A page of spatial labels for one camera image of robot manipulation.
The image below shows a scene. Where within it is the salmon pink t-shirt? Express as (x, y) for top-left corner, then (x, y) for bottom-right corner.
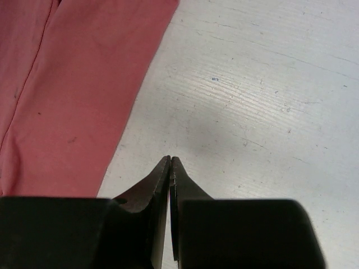
(1, 1), (178, 197)

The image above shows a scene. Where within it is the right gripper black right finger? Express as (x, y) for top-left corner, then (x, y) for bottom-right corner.
(169, 156), (213, 262)

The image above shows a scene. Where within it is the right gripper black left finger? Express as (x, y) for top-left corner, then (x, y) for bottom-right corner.
(113, 156), (171, 268)

